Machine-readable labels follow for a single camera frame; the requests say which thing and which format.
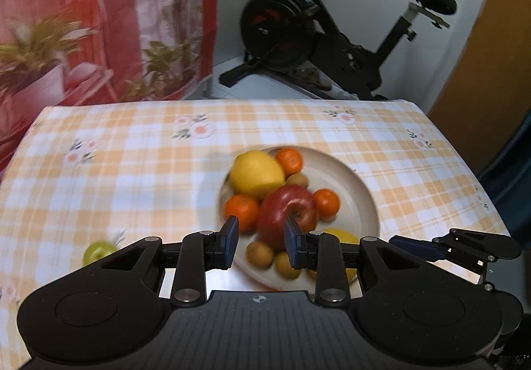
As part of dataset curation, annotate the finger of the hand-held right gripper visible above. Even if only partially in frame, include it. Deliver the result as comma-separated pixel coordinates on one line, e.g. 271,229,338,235
390,228,520,272

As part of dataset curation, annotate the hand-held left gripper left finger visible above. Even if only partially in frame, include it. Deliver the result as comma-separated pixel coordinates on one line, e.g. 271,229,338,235
66,216,240,308

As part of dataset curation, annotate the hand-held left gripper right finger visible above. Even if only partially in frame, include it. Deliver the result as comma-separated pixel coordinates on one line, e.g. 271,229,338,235
284,216,453,308

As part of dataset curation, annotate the orange tangerine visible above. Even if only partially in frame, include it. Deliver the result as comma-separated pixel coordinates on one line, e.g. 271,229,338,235
224,193,261,235
312,188,341,218
276,147,305,176

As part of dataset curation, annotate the bright red apple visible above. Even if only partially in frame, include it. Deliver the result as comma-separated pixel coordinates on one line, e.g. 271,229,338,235
256,185,320,248

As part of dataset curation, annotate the yellow lemon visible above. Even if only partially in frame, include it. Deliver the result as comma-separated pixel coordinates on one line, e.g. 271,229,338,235
229,150,287,200
321,229,361,281

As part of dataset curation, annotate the beige plate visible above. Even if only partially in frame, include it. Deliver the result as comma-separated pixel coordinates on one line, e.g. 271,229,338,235
218,145,380,288

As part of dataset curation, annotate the yellow-green apple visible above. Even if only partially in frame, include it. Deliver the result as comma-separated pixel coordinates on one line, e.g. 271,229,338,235
82,241,119,267

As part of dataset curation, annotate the dark teal cloth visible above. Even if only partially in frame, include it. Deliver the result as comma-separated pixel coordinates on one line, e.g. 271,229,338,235
477,105,531,238

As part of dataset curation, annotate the plaid floral tablecloth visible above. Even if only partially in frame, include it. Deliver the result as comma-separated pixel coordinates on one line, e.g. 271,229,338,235
0,98,511,370

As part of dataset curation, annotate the wooden door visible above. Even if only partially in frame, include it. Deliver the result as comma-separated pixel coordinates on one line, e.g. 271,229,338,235
427,9,531,176

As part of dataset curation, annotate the black exercise bike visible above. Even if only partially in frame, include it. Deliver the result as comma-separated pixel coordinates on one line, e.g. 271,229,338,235
219,0,457,101

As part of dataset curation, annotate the printed pink wall backdrop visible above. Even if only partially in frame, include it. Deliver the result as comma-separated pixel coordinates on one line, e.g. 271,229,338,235
0,0,222,172

